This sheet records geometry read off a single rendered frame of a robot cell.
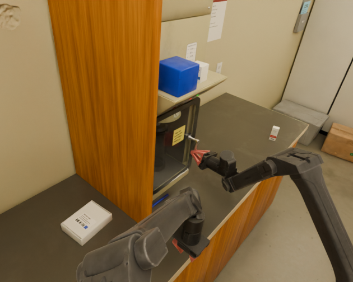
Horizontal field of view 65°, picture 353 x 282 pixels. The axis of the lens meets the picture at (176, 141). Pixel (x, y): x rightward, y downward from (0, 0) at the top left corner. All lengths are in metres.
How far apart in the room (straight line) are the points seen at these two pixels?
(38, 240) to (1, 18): 0.79
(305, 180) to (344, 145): 3.03
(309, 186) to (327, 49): 3.21
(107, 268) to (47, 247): 0.83
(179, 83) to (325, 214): 0.52
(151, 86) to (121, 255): 0.52
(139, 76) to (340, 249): 0.67
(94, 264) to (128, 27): 0.60
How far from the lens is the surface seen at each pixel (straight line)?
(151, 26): 0.74
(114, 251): 0.39
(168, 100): 0.87
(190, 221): 0.78
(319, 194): 0.75
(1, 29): 1.11
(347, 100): 3.95
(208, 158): 1.19
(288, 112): 3.75
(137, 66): 0.81
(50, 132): 1.31
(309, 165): 0.73
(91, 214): 1.22
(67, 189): 1.39
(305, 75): 3.98
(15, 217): 1.34
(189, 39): 1.02
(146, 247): 0.38
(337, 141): 3.74
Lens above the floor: 1.90
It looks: 35 degrees down
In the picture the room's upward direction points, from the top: 6 degrees clockwise
